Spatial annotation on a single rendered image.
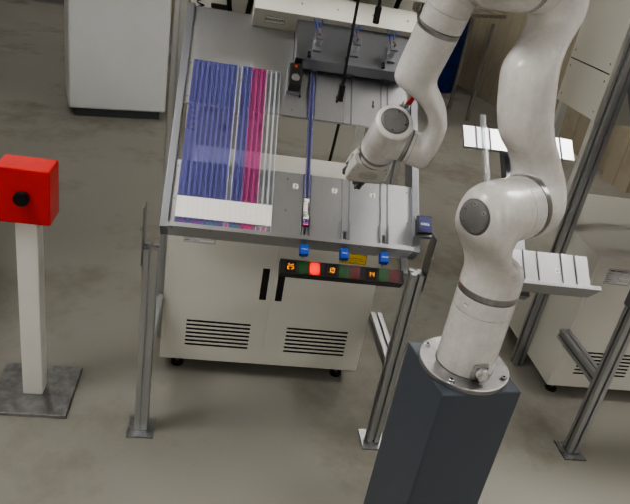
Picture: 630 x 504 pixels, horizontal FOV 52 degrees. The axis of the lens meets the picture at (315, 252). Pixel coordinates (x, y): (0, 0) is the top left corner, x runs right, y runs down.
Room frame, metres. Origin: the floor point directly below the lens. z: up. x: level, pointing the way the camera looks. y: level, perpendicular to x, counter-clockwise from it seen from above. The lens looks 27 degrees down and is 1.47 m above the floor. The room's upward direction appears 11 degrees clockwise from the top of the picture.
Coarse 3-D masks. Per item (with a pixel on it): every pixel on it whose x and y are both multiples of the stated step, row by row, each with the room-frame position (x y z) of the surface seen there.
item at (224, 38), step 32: (192, 32) 1.94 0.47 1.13; (224, 32) 1.97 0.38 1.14; (256, 32) 2.00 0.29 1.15; (288, 32) 2.03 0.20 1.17; (192, 64) 1.87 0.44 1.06; (256, 64) 1.92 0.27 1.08; (288, 64) 1.95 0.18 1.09; (288, 96) 1.87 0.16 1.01; (320, 96) 1.90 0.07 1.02; (352, 96) 1.93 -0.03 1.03; (384, 96) 1.96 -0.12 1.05
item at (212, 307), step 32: (288, 160) 2.46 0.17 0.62; (320, 160) 2.53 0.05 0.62; (192, 256) 1.82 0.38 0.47; (224, 256) 1.83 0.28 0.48; (256, 256) 1.85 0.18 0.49; (288, 256) 1.87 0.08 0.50; (320, 256) 1.89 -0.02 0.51; (352, 256) 1.91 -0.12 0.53; (192, 288) 1.82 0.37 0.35; (224, 288) 1.84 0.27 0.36; (256, 288) 1.86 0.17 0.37; (288, 288) 1.87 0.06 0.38; (320, 288) 1.89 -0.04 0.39; (352, 288) 1.91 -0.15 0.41; (192, 320) 1.82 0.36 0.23; (224, 320) 1.84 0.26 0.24; (256, 320) 1.86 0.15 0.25; (288, 320) 1.88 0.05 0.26; (320, 320) 1.90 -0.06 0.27; (352, 320) 1.92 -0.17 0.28; (160, 352) 1.80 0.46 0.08; (192, 352) 1.82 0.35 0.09; (224, 352) 1.84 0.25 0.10; (256, 352) 1.86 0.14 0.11; (288, 352) 1.88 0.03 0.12; (320, 352) 1.90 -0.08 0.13; (352, 352) 1.92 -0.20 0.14
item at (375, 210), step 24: (288, 192) 1.66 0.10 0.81; (312, 192) 1.68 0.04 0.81; (336, 192) 1.69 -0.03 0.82; (360, 192) 1.71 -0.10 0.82; (384, 192) 1.73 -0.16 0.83; (408, 192) 1.75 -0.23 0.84; (288, 216) 1.61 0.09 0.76; (312, 216) 1.63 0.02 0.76; (336, 216) 1.64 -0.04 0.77; (360, 216) 1.66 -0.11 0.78; (384, 216) 1.68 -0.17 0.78; (408, 216) 1.70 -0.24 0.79; (360, 240) 1.61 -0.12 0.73; (384, 240) 1.63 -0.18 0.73; (408, 240) 1.65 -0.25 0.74
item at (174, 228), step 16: (176, 224) 1.49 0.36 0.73; (192, 224) 1.50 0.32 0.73; (224, 240) 1.56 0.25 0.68; (240, 240) 1.56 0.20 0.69; (256, 240) 1.56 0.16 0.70; (272, 240) 1.56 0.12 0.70; (288, 240) 1.56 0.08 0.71; (304, 240) 1.56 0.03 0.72; (320, 240) 1.56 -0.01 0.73; (336, 240) 1.57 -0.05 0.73; (352, 240) 1.58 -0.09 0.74; (400, 256) 1.64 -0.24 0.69
